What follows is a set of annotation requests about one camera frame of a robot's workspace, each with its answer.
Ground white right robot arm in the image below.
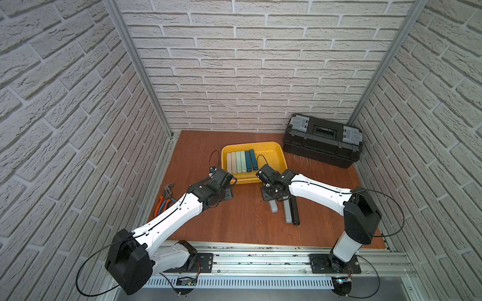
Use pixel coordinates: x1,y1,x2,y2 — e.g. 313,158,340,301
256,164,382,267

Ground pale green bar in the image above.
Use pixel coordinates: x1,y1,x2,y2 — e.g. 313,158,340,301
236,151,242,174

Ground black bar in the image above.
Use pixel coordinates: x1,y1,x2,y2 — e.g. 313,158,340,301
289,196,300,226

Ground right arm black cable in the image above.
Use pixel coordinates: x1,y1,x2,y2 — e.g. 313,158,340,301
255,154,405,300

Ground orange handled pliers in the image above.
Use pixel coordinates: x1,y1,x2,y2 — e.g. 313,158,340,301
153,196,168,218

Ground light grey bar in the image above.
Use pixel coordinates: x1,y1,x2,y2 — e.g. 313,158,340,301
269,200,278,213

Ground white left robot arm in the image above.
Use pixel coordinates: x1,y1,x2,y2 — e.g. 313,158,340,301
105,168,237,295

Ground aluminium front mounting rail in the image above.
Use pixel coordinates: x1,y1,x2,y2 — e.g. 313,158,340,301
190,242,417,277

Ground white vent grille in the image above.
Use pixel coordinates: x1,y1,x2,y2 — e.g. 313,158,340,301
143,276,334,290

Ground aluminium left corner post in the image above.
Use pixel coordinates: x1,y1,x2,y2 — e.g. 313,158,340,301
104,0,173,138

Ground aluminium corner post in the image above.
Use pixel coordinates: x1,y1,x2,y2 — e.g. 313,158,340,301
104,0,173,138
346,0,429,126

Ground dark teal bar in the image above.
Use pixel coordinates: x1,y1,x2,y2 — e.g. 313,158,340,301
245,150,252,173

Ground light mint bar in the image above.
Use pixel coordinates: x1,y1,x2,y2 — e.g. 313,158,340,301
240,150,247,173

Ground long beige bar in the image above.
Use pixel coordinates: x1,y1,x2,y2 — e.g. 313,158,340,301
230,152,238,174

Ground teal handled pliers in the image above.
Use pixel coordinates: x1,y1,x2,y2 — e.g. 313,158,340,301
164,198,176,207

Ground black plastic toolbox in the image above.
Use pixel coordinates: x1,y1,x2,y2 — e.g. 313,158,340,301
283,114,364,169

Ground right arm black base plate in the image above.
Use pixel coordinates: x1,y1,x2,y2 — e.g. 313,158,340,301
308,253,362,274

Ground yellow plastic tray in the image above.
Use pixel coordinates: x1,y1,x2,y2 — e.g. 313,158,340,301
221,142,287,184

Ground short beige bar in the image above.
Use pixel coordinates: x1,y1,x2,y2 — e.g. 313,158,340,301
226,153,232,173

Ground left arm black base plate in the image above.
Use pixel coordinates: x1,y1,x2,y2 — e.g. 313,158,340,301
166,253,213,273

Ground aluminium right corner post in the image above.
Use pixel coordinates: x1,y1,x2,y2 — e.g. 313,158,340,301
346,0,429,126

